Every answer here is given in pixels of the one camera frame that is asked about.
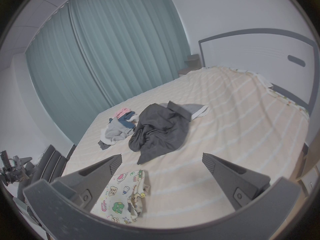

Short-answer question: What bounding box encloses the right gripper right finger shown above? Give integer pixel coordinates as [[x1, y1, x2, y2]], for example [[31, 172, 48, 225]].
[[202, 153, 271, 213]]

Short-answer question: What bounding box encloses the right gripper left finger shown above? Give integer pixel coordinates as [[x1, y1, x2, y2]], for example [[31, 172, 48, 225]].
[[51, 154, 123, 213]]

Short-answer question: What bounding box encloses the white printed pyjama top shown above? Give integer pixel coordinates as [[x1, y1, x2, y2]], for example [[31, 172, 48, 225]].
[[90, 169, 151, 224]]

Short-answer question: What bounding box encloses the bed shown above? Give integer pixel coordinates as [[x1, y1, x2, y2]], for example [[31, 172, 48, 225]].
[[61, 28, 318, 225]]

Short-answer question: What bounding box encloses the pile of clothes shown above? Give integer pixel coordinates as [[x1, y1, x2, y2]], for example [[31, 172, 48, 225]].
[[98, 108, 139, 151]]

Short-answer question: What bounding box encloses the wooden white drawer cabinet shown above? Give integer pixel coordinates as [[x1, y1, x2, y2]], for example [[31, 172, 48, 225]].
[[298, 143, 320, 198]]

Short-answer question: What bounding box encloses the grey garment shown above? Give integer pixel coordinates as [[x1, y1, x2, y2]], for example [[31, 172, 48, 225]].
[[160, 103, 209, 121]]

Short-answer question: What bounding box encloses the black garment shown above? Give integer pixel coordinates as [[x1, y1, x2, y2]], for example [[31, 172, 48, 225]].
[[128, 100, 193, 165]]

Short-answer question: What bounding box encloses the blue-green curtain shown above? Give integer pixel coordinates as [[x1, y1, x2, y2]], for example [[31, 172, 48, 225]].
[[25, 4, 113, 146], [68, 0, 192, 107]]

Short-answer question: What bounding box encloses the grey bedside table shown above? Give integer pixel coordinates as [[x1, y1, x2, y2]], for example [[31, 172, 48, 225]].
[[178, 54, 203, 76]]

